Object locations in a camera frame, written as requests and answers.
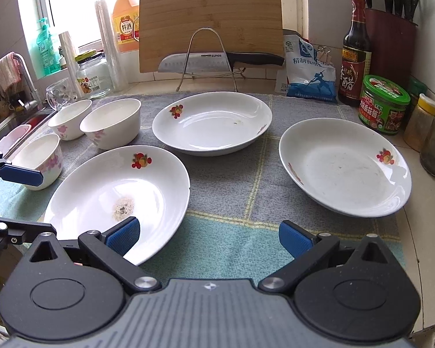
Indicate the metal faucet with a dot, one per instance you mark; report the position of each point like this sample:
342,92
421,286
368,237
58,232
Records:
29,79

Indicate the clear glass mug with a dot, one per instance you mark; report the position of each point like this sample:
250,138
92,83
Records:
60,94

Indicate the grey and teal checked cloth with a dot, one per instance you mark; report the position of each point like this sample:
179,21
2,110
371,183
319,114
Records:
232,195

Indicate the pink and white dishcloth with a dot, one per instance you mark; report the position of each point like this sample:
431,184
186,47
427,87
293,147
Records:
5,72

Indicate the orange cooking wine bottle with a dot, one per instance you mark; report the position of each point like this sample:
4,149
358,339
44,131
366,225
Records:
125,18

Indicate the bamboo cutting board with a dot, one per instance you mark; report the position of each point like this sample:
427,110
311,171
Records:
210,7

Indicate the glass jar with yellow lid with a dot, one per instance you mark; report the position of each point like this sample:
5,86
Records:
92,76

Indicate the binder clip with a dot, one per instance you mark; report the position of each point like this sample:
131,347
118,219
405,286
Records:
324,52

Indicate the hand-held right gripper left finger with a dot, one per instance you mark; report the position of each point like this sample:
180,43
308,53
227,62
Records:
125,234

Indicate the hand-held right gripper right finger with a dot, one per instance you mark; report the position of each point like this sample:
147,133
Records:
293,237

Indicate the dark red knife block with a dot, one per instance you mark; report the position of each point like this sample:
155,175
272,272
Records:
391,47

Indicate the tall plastic wrap roll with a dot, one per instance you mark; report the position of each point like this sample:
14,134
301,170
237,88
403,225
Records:
110,43

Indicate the dark vinegar bottle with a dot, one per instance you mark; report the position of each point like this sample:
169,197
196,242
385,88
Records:
355,61

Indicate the white and blue salt bag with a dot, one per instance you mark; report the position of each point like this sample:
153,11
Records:
308,76

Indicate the white and red plastic basin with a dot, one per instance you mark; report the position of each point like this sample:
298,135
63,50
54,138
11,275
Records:
12,137

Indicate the white plate with fruit print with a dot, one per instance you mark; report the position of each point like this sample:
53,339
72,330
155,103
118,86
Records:
94,188
340,170
210,123

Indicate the small green lid jar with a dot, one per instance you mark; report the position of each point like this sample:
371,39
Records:
417,90

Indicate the yellow lid spice jar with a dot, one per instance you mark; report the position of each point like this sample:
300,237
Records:
420,123

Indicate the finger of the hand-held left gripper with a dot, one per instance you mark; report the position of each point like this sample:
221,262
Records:
21,177
25,232

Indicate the green dish soap bottle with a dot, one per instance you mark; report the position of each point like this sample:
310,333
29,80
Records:
45,49

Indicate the green lid sauce jar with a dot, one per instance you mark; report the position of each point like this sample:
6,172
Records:
382,105

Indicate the short plastic wrap roll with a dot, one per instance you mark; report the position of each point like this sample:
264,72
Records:
70,61

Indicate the white bowl with pink flowers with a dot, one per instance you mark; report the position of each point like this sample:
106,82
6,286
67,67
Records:
112,123
70,114
40,152

